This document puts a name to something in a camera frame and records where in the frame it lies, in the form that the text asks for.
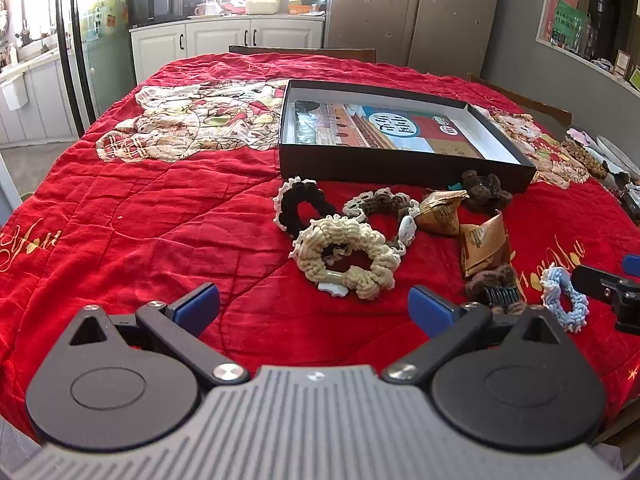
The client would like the white plastic item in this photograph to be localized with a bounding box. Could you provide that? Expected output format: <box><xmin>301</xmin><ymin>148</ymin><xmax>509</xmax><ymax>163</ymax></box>
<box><xmin>595</xmin><ymin>137</ymin><xmax>640</xmax><ymax>181</ymax></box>

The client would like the brown scrunchie with white lace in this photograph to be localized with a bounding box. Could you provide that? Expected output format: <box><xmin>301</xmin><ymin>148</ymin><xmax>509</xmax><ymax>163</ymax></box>
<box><xmin>342</xmin><ymin>187</ymin><xmax>421</xmax><ymax>261</ymax></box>

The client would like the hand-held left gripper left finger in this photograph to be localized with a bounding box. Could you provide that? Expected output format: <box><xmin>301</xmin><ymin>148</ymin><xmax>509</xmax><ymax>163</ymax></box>
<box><xmin>67</xmin><ymin>282</ymin><xmax>251</xmax><ymax>387</ymax></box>

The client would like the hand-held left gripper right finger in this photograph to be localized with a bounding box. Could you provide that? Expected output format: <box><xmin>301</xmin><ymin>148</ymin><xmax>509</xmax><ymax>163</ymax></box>
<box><xmin>380</xmin><ymin>285</ymin><xmax>573</xmax><ymax>385</ymax></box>

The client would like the kitchen counter cabinet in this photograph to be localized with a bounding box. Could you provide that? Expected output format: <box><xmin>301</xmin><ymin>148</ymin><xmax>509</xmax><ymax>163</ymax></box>
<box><xmin>0</xmin><ymin>45</ymin><xmax>76</xmax><ymax>146</ymax></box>

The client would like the steel refrigerator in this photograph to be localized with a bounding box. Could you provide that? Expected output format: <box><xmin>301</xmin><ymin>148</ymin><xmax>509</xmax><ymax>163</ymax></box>
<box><xmin>325</xmin><ymin>0</ymin><xmax>503</xmax><ymax>78</ymax></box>

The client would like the black scrunchie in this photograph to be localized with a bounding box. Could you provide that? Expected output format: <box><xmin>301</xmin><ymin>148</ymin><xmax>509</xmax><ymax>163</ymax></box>
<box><xmin>272</xmin><ymin>176</ymin><xmax>338</xmax><ymax>233</ymax></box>

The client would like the black-framed glass door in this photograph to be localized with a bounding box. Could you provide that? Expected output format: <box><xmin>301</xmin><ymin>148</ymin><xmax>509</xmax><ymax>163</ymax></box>
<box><xmin>55</xmin><ymin>0</ymin><xmax>96</xmax><ymax>138</ymax></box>

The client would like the red printed blanket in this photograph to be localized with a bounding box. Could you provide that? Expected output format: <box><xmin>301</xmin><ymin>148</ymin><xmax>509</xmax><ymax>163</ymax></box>
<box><xmin>0</xmin><ymin>52</ymin><xmax>640</xmax><ymax>441</ymax></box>

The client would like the black microwave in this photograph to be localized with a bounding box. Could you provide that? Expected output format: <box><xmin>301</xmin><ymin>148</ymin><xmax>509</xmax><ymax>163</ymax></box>
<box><xmin>129</xmin><ymin>0</ymin><xmax>186</xmax><ymax>29</ymax></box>

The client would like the white hanging bin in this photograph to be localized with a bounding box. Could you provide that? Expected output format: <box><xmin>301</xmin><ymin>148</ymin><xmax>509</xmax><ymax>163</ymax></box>
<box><xmin>0</xmin><ymin>74</ymin><xmax>30</xmax><ymax>109</ymax></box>

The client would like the white cabinet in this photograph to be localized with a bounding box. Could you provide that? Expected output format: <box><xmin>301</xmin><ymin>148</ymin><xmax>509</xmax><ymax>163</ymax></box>
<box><xmin>129</xmin><ymin>15</ymin><xmax>326</xmax><ymax>86</ymax></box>

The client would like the black shallow box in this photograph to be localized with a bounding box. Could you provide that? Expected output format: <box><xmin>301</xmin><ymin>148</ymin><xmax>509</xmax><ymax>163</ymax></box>
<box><xmin>278</xmin><ymin>79</ymin><xmax>538</xmax><ymax>195</ymax></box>

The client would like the brown knitted item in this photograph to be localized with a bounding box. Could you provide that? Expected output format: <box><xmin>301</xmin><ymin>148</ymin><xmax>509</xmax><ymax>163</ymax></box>
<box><xmin>562</xmin><ymin>140</ymin><xmax>608</xmax><ymax>178</ymax></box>

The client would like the brown bear hair clip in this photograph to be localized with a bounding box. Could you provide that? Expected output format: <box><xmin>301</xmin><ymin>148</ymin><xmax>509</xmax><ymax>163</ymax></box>
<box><xmin>460</xmin><ymin>170</ymin><xmax>515</xmax><ymax>213</ymax></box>
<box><xmin>465</xmin><ymin>262</ymin><xmax>528</xmax><ymax>316</ymax></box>

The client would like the brown triangular paper packet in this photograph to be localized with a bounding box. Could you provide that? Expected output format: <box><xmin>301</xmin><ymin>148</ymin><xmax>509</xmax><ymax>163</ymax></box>
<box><xmin>459</xmin><ymin>210</ymin><xmax>512</xmax><ymax>278</ymax></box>
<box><xmin>417</xmin><ymin>189</ymin><xmax>468</xmax><ymax>237</ymax></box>

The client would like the light blue scrunchie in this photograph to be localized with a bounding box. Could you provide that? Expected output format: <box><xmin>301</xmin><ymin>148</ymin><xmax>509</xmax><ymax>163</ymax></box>
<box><xmin>541</xmin><ymin>264</ymin><xmax>591</xmax><ymax>333</ymax></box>

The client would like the clear drinking glasses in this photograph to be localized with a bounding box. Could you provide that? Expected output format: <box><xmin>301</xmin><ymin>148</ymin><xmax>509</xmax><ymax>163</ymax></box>
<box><xmin>575</xmin><ymin>25</ymin><xmax>601</xmax><ymax>58</ymax></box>

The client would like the beige scrunchie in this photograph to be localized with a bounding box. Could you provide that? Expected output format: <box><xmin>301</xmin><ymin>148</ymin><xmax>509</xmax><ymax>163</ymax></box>
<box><xmin>290</xmin><ymin>214</ymin><xmax>401</xmax><ymax>302</ymax></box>

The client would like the green gift bag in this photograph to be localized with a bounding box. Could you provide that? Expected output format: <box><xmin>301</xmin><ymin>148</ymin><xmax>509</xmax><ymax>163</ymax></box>
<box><xmin>550</xmin><ymin>2</ymin><xmax>588</xmax><ymax>48</ymax></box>

